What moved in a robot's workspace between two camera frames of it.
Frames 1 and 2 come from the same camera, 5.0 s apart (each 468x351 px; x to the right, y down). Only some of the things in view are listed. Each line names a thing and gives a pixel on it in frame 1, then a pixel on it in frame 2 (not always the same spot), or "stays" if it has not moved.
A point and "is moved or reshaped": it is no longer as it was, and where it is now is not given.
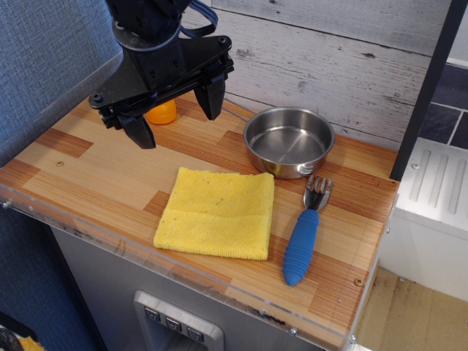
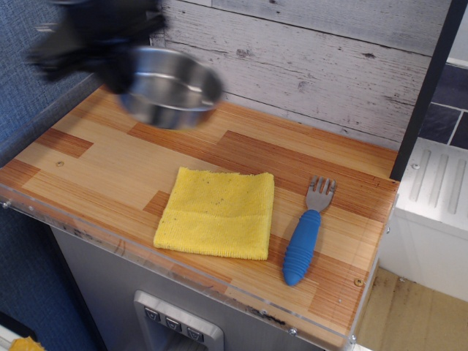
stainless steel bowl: x=287 y=142 is moved or reshaped
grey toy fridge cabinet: x=135 y=304 stays
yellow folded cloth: x=220 y=213 stays
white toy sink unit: x=425 y=234 stays
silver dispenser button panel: x=169 y=327 stays
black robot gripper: x=146 y=72 to x=98 y=37
